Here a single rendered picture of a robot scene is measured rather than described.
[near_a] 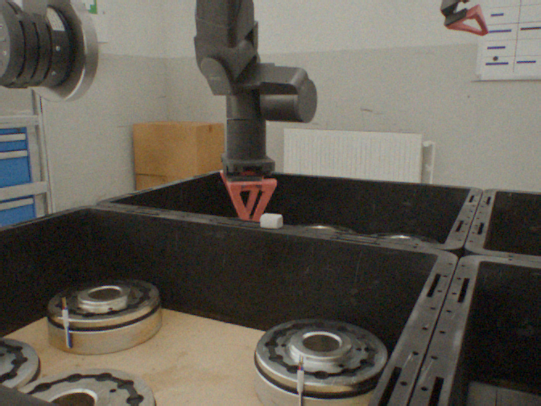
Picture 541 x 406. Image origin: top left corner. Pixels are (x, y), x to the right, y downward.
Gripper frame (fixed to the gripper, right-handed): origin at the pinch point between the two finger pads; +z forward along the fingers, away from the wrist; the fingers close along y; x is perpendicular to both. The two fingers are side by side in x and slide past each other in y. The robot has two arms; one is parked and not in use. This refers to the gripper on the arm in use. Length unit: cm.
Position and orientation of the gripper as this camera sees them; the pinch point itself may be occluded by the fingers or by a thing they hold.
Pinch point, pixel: (247, 217)
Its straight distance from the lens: 74.6
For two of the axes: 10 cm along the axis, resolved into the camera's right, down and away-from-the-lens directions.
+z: 0.0, 9.7, 2.4
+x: -9.8, 0.5, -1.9
